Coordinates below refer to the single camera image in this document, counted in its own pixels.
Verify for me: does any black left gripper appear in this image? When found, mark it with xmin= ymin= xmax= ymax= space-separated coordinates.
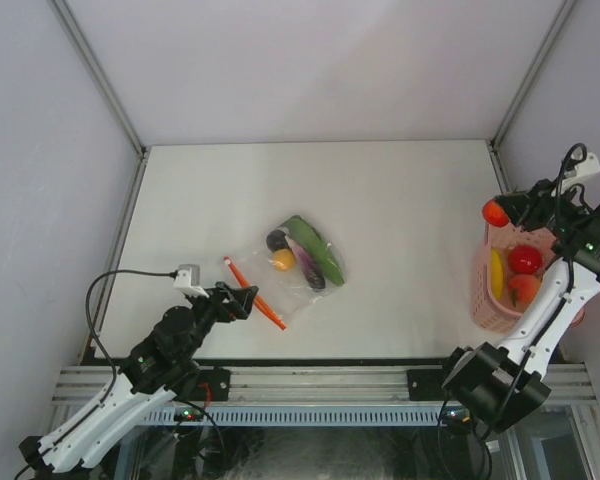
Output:
xmin=180 ymin=281 xmax=256 ymax=360

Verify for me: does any small orange fake carrot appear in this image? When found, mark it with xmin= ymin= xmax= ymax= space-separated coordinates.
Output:
xmin=482 ymin=199 xmax=510 ymax=228

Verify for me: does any red fake apple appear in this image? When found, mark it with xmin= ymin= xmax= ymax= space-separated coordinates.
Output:
xmin=507 ymin=244 xmax=543 ymax=275

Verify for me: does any wrinkled yellow fake fruit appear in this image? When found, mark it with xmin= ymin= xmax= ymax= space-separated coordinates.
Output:
xmin=271 ymin=249 xmax=296 ymax=272

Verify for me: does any yellow fake banana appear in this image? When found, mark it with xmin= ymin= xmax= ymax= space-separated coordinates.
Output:
xmin=490 ymin=248 xmax=504 ymax=300

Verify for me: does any clear zip top bag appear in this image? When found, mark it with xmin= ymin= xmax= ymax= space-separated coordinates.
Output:
xmin=223 ymin=216 xmax=347 ymax=331

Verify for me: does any orange fake peach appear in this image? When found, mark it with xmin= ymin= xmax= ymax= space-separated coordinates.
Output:
xmin=507 ymin=274 xmax=541 ymax=308

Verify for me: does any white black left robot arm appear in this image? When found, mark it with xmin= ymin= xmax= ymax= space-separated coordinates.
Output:
xmin=19 ymin=282 xmax=258 ymax=479

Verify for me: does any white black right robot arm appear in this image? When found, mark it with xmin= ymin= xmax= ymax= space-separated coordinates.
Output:
xmin=439 ymin=205 xmax=600 ymax=433

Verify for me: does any purple fake eggplant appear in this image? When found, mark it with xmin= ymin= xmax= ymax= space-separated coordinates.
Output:
xmin=265 ymin=229 xmax=326 ymax=292

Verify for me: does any green fake leafy vegetable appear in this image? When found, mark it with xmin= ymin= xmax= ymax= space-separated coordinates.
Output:
xmin=280 ymin=215 xmax=346 ymax=287

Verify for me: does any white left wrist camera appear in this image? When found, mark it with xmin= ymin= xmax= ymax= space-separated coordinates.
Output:
xmin=173 ymin=264 xmax=209 ymax=298

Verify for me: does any aluminium corner frame post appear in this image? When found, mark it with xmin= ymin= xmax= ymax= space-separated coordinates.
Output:
xmin=487 ymin=0 xmax=581 ymax=154

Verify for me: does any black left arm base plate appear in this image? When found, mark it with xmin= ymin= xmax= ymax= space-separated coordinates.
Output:
xmin=179 ymin=367 xmax=231 ymax=404

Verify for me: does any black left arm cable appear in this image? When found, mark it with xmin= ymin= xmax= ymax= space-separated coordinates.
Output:
xmin=12 ymin=269 xmax=179 ymax=480

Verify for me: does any perforated grey cable duct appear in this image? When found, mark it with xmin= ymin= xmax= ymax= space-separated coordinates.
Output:
xmin=140 ymin=404 xmax=441 ymax=427

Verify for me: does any left aluminium corner post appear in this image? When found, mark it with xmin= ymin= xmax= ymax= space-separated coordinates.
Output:
xmin=47 ymin=0 xmax=149 ymax=161

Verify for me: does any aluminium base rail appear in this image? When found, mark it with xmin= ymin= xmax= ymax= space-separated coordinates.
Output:
xmin=52 ymin=364 xmax=596 ymax=406

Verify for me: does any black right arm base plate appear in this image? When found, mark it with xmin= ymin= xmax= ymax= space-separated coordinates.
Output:
xmin=406 ymin=368 xmax=445 ymax=402

